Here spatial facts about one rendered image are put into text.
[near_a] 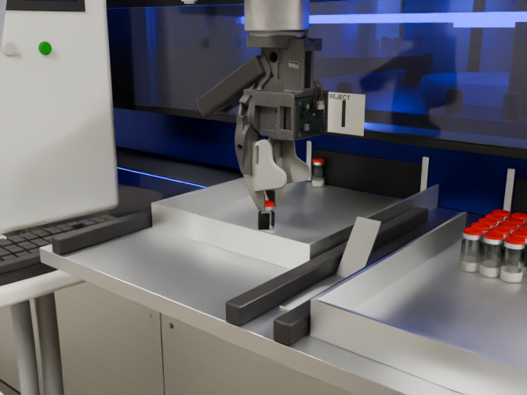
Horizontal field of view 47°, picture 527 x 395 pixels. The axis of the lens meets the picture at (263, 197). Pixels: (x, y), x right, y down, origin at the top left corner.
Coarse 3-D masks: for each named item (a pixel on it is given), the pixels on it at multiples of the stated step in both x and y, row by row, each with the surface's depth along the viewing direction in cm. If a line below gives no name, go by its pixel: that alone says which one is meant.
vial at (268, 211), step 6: (270, 210) 76; (258, 216) 77; (264, 216) 76; (270, 216) 76; (258, 222) 77; (264, 222) 76; (270, 222) 77; (258, 228) 77; (264, 228) 77; (270, 228) 77
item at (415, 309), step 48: (432, 240) 70; (336, 288) 55; (384, 288) 62; (432, 288) 62; (480, 288) 62; (336, 336) 51; (384, 336) 48; (432, 336) 53; (480, 336) 53; (480, 384) 44
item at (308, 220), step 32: (192, 192) 87; (224, 192) 92; (288, 192) 99; (320, 192) 99; (352, 192) 99; (160, 224) 81; (192, 224) 77; (224, 224) 73; (256, 224) 83; (288, 224) 83; (320, 224) 83; (352, 224) 72; (256, 256) 71; (288, 256) 68
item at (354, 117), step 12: (336, 96) 90; (348, 96) 88; (360, 96) 87; (324, 108) 91; (336, 108) 90; (348, 108) 89; (360, 108) 88; (336, 120) 90; (348, 120) 89; (360, 120) 88; (336, 132) 91; (348, 132) 90; (360, 132) 88
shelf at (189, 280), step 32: (64, 256) 72; (96, 256) 72; (128, 256) 72; (160, 256) 72; (192, 256) 72; (224, 256) 72; (128, 288) 65; (160, 288) 63; (192, 288) 63; (224, 288) 63; (192, 320) 59; (224, 320) 56; (256, 320) 56; (256, 352) 54; (288, 352) 52; (320, 352) 51; (352, 352) 51; (352, 384) 48; (384, 384) 46; (416, 384) 46
